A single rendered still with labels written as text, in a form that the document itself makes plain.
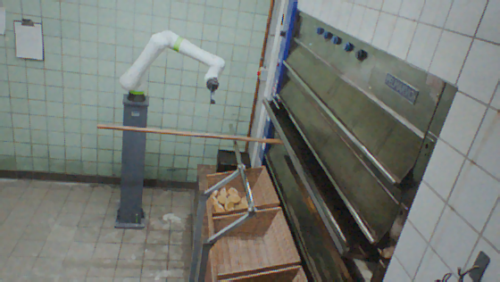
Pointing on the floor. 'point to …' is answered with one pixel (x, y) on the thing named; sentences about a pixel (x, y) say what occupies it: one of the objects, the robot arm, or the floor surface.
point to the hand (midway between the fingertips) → (213, 93)
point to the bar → (225, 228)
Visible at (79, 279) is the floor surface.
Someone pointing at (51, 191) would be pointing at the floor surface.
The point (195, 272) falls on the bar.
